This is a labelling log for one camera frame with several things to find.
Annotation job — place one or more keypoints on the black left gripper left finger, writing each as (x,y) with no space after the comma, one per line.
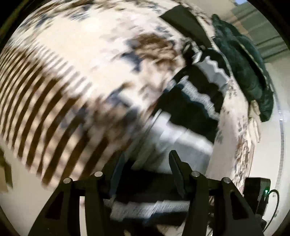
(61,214)

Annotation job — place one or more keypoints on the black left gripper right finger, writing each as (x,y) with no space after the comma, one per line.
(215,203)

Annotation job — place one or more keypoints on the black patterned knit garment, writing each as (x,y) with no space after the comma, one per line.
(153,183)

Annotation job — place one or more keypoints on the white floral bed sheet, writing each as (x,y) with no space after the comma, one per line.
(80,79)

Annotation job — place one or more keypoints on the dark green quilted jacket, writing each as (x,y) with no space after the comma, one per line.
(246,64)

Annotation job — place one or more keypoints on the flat black storage box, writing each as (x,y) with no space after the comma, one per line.
(187,24)

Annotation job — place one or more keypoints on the grey green curtain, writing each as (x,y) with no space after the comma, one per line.
(252,23)

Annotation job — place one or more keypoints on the black device with cable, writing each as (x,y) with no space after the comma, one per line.
(256,193)

